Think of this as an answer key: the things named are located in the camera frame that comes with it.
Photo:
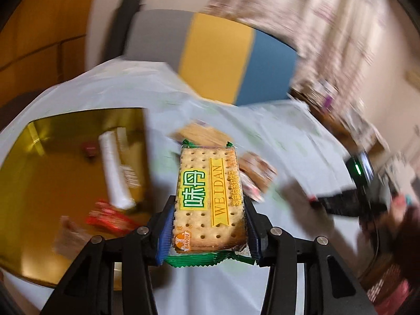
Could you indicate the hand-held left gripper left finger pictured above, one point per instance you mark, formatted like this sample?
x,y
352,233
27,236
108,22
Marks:
x,y
165,233

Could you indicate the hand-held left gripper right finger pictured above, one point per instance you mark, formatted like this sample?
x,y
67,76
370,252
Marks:
x,y
254,236

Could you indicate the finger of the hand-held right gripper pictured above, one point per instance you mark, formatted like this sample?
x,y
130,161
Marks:
x,y
341,205

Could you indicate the pale pink flower print packet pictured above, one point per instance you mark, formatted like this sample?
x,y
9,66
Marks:
x,y
253,192

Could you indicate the red and white snack packet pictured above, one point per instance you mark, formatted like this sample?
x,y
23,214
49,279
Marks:
x,y
108,218

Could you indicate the green cracker packet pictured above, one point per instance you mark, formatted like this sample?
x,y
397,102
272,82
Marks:
x,y
203,187

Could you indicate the beige brown print pastry packet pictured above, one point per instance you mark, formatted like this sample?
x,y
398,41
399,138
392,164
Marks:
x,y
257,170

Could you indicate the white stick sachet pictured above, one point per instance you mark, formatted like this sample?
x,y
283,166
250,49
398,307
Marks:
x,y
113,170

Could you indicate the pale beige snack packet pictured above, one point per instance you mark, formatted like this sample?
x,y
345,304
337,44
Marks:
x,y
67,239

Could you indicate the clear crispy snack packet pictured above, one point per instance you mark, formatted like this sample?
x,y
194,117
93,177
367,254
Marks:
x,y
200,134

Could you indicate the small red candy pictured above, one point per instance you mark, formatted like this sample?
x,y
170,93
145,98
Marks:
x,y
89,150

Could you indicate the gold tin box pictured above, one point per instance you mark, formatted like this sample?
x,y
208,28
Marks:
x,y
49,170

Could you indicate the person's right forearm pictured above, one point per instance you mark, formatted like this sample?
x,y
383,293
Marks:
x,y
410,236

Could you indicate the wooden side table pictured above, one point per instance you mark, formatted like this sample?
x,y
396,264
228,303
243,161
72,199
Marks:
x,y
344,134

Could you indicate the white smiley print tablecloth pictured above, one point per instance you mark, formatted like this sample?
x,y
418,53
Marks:
x,y
295,131

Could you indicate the small purple box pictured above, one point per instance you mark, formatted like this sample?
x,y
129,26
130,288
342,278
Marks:
x,y
327,101

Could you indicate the person's pink patterned clothing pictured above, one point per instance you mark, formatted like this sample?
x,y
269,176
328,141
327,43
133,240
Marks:
x,y
397,292

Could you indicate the grey yellow blue chair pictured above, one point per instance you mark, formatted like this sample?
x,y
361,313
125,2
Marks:
x,y
216,55

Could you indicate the printed curtain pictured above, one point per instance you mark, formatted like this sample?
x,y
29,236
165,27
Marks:
x,y
311,13

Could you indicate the black rolled mat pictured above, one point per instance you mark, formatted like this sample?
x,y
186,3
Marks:
x,y
121,29

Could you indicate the wooden panelled wardrobe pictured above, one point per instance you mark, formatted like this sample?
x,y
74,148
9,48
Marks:
x,y
32,23

